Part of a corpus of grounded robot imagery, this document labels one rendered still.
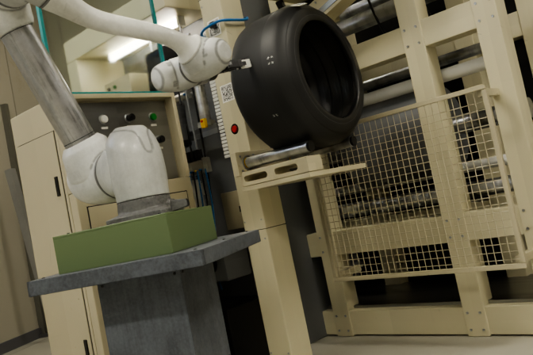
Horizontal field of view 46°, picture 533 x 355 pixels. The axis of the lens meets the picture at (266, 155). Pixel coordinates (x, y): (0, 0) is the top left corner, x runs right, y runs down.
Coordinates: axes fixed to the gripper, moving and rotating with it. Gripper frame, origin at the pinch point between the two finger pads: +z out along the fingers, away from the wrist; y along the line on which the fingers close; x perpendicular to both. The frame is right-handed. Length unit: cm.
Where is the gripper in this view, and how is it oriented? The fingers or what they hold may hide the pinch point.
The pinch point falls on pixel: (243, 64)
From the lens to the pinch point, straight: 231.3
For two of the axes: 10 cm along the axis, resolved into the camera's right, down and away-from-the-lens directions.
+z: 6.4, -2.2, 7.4
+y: -7.1, 2.0, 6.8
